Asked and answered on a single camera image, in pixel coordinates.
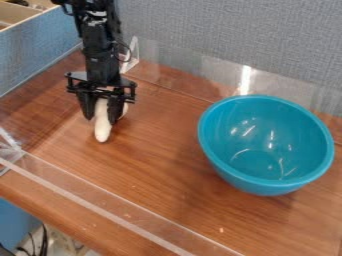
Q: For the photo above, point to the clear acrylic barrier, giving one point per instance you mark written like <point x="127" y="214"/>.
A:
<point x="211" y="78"/>
<point x="168" y="234"/>

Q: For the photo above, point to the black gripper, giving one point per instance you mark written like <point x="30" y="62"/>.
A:
<point x="100" y="81"/>

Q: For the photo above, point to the blue plastic bowl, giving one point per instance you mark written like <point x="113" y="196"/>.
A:
<point x="267" y="145"/>

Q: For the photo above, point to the clear acrylic front barrier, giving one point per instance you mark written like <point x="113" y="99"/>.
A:
<point x="168" y="234"/>

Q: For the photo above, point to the clear acrylic back barrier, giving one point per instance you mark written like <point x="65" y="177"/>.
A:
<point x="211" y="78"/>

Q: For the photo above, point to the clear acrylic corner bracket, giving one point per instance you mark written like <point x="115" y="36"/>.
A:
<point x="131" y="58"/>

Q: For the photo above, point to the white brown-capped toy mushroom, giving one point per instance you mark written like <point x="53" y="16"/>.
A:
<point x="101" y="123"/>

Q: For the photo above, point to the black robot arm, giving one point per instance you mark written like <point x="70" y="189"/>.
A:
<point x="97" y="27"/>

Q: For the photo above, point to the wooden shelf box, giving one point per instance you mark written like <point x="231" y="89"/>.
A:
<point x="29" y="14"/>

